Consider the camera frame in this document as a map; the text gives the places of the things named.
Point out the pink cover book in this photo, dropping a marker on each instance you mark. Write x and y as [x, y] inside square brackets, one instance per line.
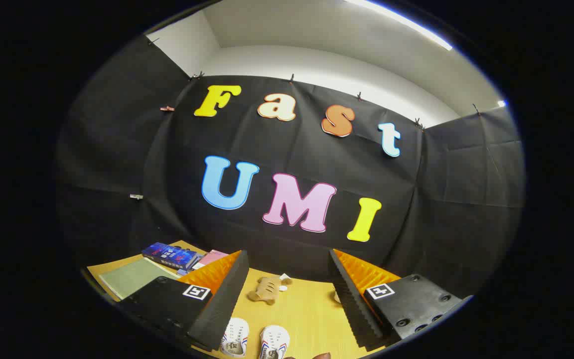
[211, 258]

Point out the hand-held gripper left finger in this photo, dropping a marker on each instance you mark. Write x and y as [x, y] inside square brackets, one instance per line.
[219, 309]

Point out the dark blue book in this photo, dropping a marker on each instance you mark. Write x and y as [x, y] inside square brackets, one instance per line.
[170, 255]

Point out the green fabric storage box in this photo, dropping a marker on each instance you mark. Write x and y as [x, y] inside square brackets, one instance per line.
[132, 279]

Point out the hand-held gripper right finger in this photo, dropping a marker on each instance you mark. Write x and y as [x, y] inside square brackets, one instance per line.
[354, 309]

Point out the white canvas shoe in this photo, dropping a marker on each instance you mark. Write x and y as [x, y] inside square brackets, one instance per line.
[235, 339]
[274, 341]

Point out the brown plush toy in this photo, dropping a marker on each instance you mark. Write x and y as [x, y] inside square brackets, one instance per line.
[267, 290]

